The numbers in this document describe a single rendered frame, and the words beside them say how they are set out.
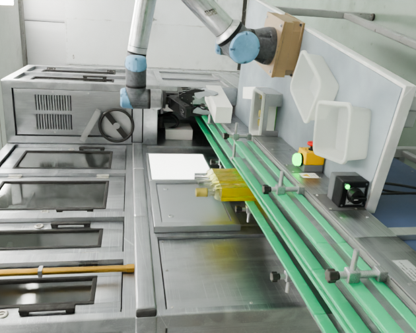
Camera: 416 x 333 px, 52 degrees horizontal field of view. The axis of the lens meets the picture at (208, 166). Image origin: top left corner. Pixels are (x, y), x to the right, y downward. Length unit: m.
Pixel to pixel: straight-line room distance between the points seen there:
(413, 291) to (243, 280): 0.63
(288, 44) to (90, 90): 1.31
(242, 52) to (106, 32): 3.87
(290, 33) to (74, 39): 3.92
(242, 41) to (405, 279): 0.97
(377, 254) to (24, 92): 2.18
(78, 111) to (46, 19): 3.30
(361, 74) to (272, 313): 0.74
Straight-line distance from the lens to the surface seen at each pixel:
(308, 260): 1.15
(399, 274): 1.01
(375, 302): 0.93
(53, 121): 2.73
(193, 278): 1.42
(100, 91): 2.66
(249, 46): 1.60
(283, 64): 1.78
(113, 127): 2.68
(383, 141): 1.23
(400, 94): 1.18
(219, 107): 1.53
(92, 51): 5.39
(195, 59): 5.43
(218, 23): 1.59
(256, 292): 1.39
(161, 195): 1.91
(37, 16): 5.92
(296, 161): 1.49
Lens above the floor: 1.41
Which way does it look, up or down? 10 degrees down
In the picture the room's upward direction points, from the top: 90 degrees counter-clockwise
